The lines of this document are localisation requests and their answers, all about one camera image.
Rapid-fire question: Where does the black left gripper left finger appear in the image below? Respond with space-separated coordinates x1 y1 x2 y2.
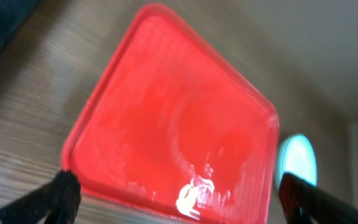
0 170 81 224

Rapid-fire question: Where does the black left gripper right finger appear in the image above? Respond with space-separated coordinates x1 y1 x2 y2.
278 172 358 224

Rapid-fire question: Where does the white plate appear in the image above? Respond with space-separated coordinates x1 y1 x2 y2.
274 134 318 190

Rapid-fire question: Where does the red plastic tray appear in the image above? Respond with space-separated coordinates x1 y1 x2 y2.
61 3 279 223

